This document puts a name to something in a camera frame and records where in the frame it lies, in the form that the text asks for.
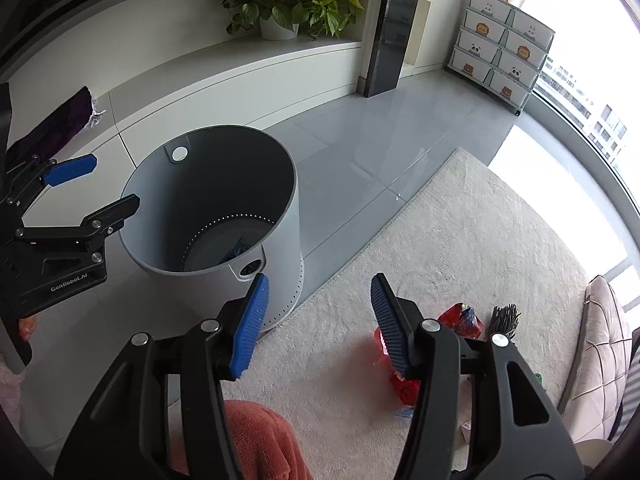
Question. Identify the black spiky pom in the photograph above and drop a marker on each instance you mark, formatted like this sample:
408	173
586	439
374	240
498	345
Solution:
504	321

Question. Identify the grey round trash bin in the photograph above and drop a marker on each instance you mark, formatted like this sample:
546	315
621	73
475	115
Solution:
199	193

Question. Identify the black tall panel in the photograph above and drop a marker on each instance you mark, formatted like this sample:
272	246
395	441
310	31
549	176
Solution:
388	45

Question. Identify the white drawer cabinet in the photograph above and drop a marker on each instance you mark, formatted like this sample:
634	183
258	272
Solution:
502	49

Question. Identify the white low cabinet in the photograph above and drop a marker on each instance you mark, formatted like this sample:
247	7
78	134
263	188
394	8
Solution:
157	69

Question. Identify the pink quilted cushion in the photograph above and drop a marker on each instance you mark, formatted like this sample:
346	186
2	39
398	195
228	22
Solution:
594	390

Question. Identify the small blue packet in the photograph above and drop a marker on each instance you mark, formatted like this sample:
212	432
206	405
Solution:
406	412

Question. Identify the beige round side table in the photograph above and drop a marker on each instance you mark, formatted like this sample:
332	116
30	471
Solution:
591	452

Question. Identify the small white carton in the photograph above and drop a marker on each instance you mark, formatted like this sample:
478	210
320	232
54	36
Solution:
465	429

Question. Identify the blue milk drink carton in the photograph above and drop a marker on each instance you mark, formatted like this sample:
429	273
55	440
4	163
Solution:
240	246

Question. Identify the beige carpet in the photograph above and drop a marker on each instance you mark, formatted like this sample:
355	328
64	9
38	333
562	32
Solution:
465	237

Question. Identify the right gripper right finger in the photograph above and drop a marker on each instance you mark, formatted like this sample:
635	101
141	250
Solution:
516	432

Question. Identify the purple cloth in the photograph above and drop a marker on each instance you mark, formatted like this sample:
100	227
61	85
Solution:
57	129

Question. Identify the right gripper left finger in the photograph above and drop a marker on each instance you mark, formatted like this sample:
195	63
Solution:
123	430

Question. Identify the person's thumb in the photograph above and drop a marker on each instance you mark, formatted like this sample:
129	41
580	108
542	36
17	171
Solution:
26	327

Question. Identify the green potted plant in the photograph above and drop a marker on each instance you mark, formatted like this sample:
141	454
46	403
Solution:
315	17

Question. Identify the red crumpled wrapper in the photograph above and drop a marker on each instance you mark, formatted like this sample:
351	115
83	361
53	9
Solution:
406	390

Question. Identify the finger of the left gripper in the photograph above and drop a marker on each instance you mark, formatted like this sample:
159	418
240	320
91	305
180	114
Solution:
96	227
62	172

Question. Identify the striped black white chair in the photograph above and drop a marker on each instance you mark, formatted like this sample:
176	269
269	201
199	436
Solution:
631	393

